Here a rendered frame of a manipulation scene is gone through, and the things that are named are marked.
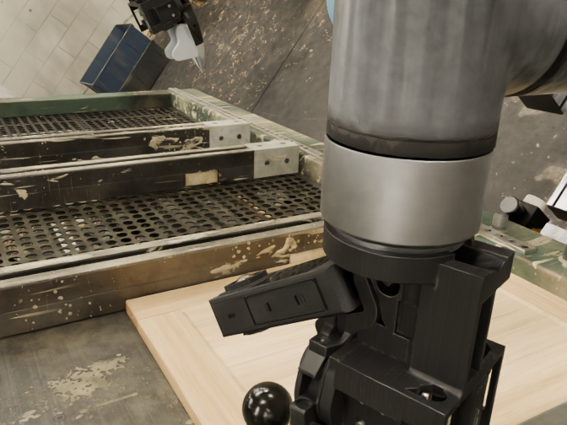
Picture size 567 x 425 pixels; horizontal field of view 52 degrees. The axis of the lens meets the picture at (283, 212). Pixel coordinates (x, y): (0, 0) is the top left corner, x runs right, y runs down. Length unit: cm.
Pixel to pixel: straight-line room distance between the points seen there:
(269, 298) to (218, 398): 34
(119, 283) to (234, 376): 23
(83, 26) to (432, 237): 585
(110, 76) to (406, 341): 481
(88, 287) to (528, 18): 67
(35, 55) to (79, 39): 43
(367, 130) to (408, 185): 3
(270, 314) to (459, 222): 12
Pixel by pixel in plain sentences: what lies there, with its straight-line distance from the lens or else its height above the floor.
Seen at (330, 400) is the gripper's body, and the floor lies 150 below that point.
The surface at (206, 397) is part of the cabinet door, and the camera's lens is 65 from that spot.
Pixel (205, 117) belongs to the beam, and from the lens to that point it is 196.
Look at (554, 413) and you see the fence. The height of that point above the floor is 111.
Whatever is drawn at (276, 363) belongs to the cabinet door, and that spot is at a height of 125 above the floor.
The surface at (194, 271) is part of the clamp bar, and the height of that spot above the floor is 127.
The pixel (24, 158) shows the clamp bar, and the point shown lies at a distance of 150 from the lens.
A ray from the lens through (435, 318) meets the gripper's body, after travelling 27.
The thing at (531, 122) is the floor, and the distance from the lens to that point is 234.
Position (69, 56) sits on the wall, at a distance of 603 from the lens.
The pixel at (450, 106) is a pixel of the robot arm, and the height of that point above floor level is 157.
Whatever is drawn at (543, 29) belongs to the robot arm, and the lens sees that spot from 26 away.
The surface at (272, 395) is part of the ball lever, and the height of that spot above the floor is 143.
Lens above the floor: 173
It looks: 37 degrees down
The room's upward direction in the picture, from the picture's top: 56 degrees counter-clockwise
